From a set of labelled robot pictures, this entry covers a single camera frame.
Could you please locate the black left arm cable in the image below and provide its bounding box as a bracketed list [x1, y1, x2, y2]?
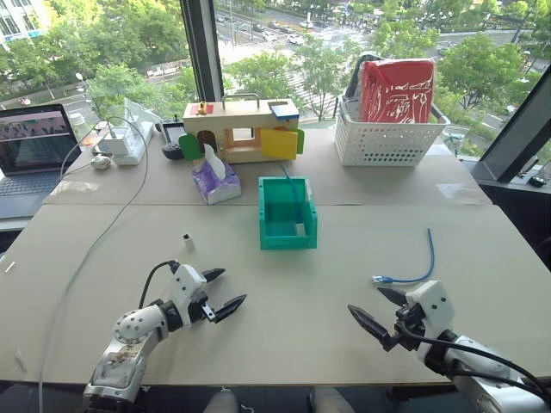
[138, 259, 180, 311]

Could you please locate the clear plastic cup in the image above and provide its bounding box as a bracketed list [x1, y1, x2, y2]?
[68, 112, 94, 144]

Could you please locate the wooden toy latch box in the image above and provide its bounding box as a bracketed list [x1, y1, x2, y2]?
[177, 92, 306, 165]

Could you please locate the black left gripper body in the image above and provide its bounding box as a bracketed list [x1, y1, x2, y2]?
[188, 295, 217, 325]

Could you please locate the red plastic-wrapped package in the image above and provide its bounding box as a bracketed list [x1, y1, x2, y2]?
[358, 59, 436, 125]

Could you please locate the dark slanted window frame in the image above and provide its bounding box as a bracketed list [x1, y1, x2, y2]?
[476, 64, 551, 182]

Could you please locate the white power strip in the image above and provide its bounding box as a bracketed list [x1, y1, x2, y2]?
[111, 120, 155, 166]

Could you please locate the long white cable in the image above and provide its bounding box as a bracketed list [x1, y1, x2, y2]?
[37, 115, 150, 413]

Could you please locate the white charger block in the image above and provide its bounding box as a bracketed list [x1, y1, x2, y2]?
[100, 126, 131, 157]

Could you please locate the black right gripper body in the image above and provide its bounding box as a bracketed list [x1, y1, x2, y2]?
[389, 302, 427, 352]

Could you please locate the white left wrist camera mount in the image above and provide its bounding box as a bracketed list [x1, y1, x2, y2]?
[165, 263, 208, 329]

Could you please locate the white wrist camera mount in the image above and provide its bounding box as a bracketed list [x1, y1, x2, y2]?
[165, 263, 208, 329]
[404, 280, 455, 342]

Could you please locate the green plastic bin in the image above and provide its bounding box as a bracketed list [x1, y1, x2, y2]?
[257, 176, 319, 252]

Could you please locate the dark window frame post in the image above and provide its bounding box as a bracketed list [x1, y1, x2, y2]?
[179, 0, 225, 118]

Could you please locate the loose blue Ethernet cable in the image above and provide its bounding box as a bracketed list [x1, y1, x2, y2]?
[371, 227, 436, 286]

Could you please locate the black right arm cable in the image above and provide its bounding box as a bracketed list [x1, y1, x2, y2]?
[395, 320, 550, 404]

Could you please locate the black remote controller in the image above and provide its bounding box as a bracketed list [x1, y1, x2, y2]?
[160, 113, 187, 161]

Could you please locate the white perforated plastic basket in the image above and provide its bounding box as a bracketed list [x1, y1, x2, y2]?
[333, 94, 451, 168]

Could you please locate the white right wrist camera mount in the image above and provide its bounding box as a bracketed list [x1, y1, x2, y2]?
[404, 280, 455, 342]

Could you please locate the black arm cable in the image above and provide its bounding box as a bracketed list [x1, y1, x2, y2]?
[395, 320, 550, 404]
[138, 259, 180, 311]

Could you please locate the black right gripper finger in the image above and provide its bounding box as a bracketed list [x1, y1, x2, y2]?
[347, 304, 398, 353]
[377, 287, 408, 308]

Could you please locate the dark laptop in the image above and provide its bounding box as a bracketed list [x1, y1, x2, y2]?
[0, 102, 84, 221]

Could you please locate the blue cable plugged in box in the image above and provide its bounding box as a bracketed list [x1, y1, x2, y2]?
[281, 163, 305, 225]

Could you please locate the purple tissue box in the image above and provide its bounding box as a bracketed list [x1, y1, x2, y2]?
[190, 143, 243, 207]

